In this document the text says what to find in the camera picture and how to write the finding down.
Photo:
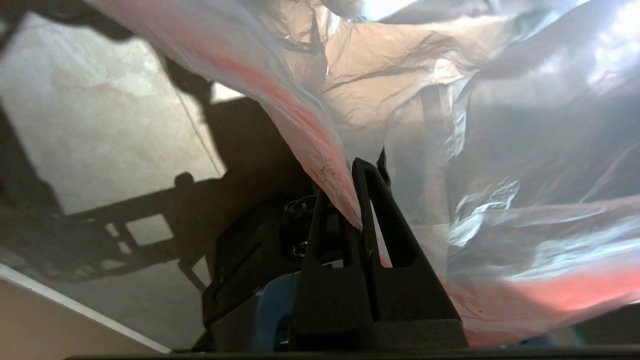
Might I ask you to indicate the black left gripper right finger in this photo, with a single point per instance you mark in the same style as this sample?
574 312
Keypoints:
410 300

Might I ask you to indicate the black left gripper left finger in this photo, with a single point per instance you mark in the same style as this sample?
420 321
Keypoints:
325 300

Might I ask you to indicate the white red-printed plastic bag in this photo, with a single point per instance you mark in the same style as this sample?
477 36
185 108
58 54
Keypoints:
500 150

